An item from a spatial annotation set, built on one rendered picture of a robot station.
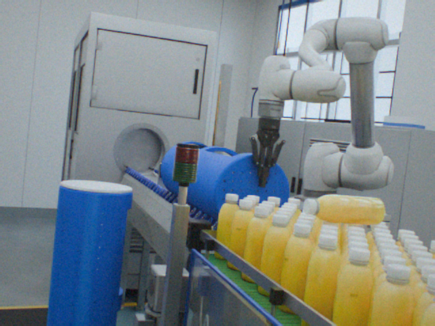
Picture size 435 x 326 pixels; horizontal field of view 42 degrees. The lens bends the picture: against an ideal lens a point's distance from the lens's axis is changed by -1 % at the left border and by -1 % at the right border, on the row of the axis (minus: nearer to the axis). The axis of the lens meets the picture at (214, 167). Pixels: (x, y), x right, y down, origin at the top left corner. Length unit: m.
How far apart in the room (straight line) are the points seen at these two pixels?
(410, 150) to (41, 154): 4.62
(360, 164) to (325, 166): 0.16
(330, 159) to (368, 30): 0.60
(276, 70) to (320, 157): 0.77
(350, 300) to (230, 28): 6.87
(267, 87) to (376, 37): 0.60
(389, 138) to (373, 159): 1.15
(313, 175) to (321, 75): 0.82
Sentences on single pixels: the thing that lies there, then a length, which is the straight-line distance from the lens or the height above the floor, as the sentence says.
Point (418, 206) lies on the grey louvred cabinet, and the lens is 3.70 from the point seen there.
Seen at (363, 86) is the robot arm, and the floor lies 1.55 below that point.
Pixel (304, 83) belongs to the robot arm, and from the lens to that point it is 1.91.
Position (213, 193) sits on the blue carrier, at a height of 1.09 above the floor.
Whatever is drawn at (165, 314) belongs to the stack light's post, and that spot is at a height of 0.81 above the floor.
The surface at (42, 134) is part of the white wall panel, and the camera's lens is 7.03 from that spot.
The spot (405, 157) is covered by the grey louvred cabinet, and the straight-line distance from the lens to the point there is 3.59.
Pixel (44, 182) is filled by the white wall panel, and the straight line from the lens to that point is 7.09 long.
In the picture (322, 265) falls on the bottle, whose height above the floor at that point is 1.05.
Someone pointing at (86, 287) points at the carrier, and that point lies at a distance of 2.24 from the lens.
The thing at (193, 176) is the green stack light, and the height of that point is 1.18.
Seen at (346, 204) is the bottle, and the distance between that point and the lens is 1.46.
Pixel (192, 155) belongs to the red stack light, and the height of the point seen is 1.23.
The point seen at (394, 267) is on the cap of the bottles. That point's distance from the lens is 1.04.
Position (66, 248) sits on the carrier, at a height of 0.80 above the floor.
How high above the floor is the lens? 1.30
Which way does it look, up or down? 4 degrees down
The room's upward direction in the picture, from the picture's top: 6 degrees clockwise
